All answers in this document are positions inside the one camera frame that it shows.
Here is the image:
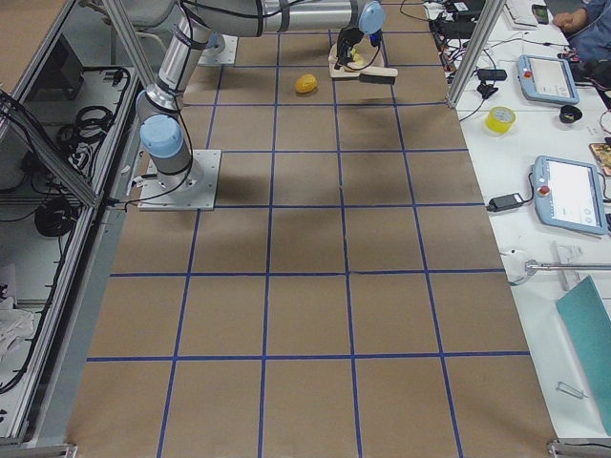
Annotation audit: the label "white hand brush black bristles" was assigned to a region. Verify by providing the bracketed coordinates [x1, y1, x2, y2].
[346, 67, 398, 85]

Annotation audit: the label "yellow tape roll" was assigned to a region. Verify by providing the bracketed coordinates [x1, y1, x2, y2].
[485, 106, 516, 135]

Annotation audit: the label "black round cup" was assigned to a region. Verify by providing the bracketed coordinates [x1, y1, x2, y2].
[558, 105, 583, 124]

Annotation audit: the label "teal board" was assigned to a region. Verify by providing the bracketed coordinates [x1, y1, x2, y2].
[556, 276, 610, 435]

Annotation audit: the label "white dustpan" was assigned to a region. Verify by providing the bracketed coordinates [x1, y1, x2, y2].
[328, 43, 385, 79]

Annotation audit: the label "lower teach pendant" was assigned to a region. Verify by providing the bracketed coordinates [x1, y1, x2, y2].
[530, 156, 608, 236]

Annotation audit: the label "black power brick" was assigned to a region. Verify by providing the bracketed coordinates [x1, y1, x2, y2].
[486, 193, 526, 213]

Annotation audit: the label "side cabinet frame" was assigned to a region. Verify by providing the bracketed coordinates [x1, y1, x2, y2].
[1, 1, 138, 448]

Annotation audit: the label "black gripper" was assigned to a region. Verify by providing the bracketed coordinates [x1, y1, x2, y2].
[335, 27, 363, 68]

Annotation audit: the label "upper teach pendant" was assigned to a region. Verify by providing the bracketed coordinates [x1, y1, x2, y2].
[516, 54, 579, 105]

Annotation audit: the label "black clip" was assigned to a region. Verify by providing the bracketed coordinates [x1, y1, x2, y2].
[476, 81, 498, 100]

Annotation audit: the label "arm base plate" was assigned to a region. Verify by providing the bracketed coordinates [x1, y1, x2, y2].
[137, 150, 221, 211]
[198, 32, 239, 67]

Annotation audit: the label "teach pendant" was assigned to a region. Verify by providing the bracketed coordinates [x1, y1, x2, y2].
[516, 54, 579, 105]
[530, 156, 608, 236]

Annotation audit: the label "black power adapter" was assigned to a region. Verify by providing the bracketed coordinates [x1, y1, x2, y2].
[476, 69, 507, 82]

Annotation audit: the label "metal clamp rod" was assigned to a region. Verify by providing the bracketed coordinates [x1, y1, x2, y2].
[524, 260, 611, 273]

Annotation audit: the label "aluminium frame post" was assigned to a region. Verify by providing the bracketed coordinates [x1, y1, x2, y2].
[447, 0, 506, 108]

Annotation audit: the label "person in blue shirt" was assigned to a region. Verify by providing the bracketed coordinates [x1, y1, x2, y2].
[553, 0, 610, 62]

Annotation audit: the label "orange-yellow potato toy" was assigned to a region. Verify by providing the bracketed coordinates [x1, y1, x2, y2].
[294, 73, 318, 94]

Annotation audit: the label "pale curved food piece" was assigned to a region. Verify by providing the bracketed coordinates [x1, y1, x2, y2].
[352, 53, 364, 66]

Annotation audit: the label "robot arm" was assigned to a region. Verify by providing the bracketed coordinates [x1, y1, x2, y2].
[137, 0, 397, 192]

